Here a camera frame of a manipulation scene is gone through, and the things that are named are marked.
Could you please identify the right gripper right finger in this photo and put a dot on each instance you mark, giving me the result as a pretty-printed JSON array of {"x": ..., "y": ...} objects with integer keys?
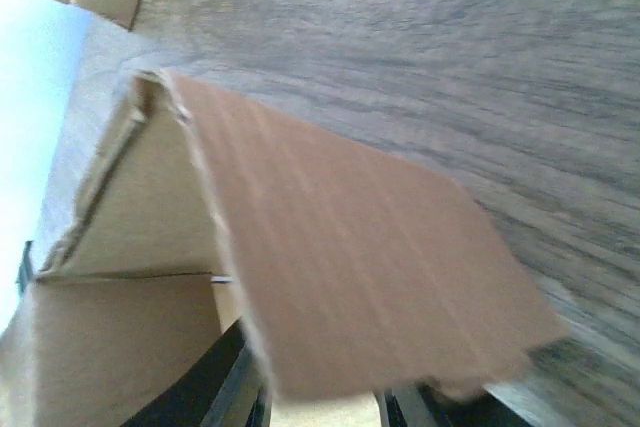
[{"x": 421, "y": 406}]

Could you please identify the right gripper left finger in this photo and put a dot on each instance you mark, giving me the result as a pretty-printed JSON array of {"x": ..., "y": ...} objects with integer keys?
[{"x": 223, "y": 388}]

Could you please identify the cardboard box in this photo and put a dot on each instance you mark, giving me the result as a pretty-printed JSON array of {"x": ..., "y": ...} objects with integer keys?
[{"x": 351, "y": 271}]

